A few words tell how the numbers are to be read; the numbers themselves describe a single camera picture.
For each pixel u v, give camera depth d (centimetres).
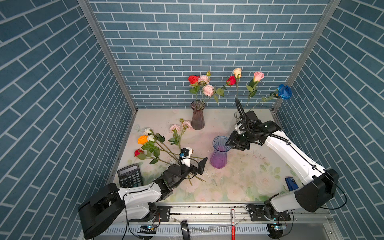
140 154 91
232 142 67
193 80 94
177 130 104
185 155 65
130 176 84
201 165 68
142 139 98
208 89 87
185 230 66
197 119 110
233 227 69
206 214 75
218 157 90
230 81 84
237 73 82
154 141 100
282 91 69
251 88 80
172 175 58
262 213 73
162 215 74
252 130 57
